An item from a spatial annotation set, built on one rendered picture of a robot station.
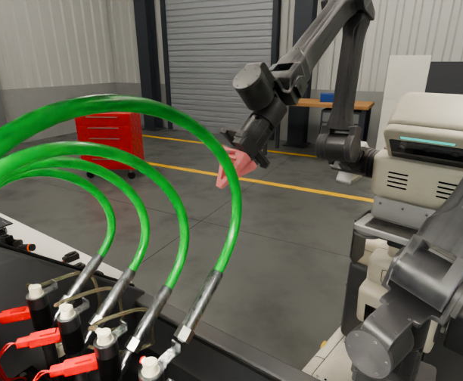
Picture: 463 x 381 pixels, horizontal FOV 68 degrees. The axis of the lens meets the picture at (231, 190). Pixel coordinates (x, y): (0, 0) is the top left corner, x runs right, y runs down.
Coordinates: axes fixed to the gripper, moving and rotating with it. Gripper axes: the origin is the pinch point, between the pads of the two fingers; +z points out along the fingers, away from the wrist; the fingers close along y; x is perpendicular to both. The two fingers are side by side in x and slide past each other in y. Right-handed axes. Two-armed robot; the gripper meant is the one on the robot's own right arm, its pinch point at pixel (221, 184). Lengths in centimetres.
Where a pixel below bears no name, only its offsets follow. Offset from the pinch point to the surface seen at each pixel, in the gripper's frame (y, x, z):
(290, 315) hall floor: -160, -57, 13
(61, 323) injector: 13.6, 4.4, 30.5
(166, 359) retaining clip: 8.5, 18.7, 25.2
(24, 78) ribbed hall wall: -86, -725, -82
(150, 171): 19.6, 9.7, 8.1
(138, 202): 12.7, 0.8, 11.7
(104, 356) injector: 11.2, 12.5, 29.4
